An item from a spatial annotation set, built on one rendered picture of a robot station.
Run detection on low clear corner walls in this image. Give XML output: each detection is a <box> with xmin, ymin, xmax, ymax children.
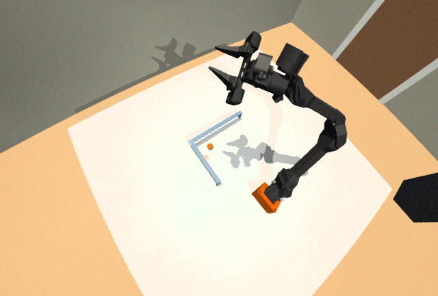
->
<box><xmin>188</xmin><ymin>114</ymin><xmax>242</xmax><ymax>185</ymax></box>

